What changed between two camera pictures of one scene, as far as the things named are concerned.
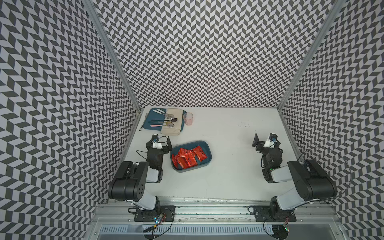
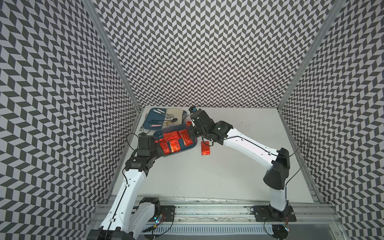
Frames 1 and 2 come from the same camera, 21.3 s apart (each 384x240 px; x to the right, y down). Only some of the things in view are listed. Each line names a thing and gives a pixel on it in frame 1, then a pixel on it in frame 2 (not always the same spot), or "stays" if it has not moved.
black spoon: x=173 y=120 stays
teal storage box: x=186 y=156 → x=160 y=132
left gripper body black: x=164 y=150 → x=157 y=152
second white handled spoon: x=169 y=115 stays
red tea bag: x=200 y=153 → x=205 y=148
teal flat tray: x=154 y=119 stays
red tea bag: x=185 y=153 → x=171 y=134
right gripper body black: x=259 y=147 → x=195 y=131
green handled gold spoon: x=169 y=122 stays
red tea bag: x=191 y=159 → x=184 y=135
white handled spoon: x=168 y=116 stays
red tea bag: x=182 y=160 → x=174 y=144
